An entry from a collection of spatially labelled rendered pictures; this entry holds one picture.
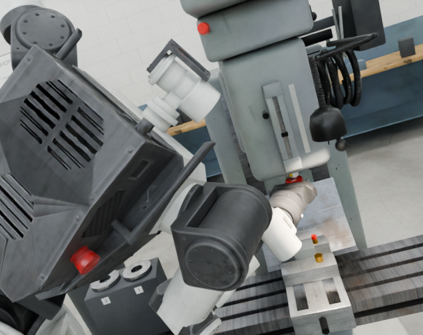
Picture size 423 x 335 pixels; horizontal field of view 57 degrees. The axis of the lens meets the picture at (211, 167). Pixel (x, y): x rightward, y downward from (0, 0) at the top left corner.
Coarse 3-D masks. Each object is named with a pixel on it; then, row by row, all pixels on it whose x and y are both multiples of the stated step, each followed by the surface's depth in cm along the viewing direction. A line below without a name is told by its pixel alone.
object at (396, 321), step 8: (384, 320) 105; (392, 320) 105; (400, 320) 104; (352, 328) 106; (360, 328) 105; (368, 328) 105; (376, 328) 104; (384, 328) 103; (392, 328) 102; (400, 328) 101
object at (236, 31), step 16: (256, 0) 81; (272, 0) 81; (288, 0) 80; (304, 0) 80; (208, 16) 83; (224, 16) 82; (240, 16) 82; (256, 16) 82; (272, 16) 82; (288, 16) 81; (304, 16) 81; (224, 32) 83; (240, 32) 83; (256, 32) 83; (272, 32) 83; (288, 32) 82; (304, 32) 83; (208, 48) 84; (224, 48) 84; (240, 48) 84; (256, 48) 85
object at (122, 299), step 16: (112, 272) 119; (128, 272) 116; (144, 272) 113; (160, 272) 119; (96, 288) 113; (112, 288) 113; (128, 288) 112; (144, 288) 112; (96, 304) 112; (112, 304) 113; (128, 304) 113; (144, 304) 113; (96, 320) 114; (112, 320) 114; (128, 320) 114; (144, 320) 115; (160, 320) 115
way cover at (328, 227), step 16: (320, 192) 144; (336, 192) 143; (320, 208) 143; (336, 208) 142; (304, 224) 143; (320, 224) 142; (336, 224) 141; (336, 240) 138; (352, 240) 137; (272, 256) 142
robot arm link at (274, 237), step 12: (276, 204) 90; (288, 204) 90; (276, 216) 85; (288, 216) 89; (276, 228) 84; (288, 228) 86; (264, 240) 86; (276, 240) 84; (288, 240) 85; (276, 252) 86; (288, 252) 85
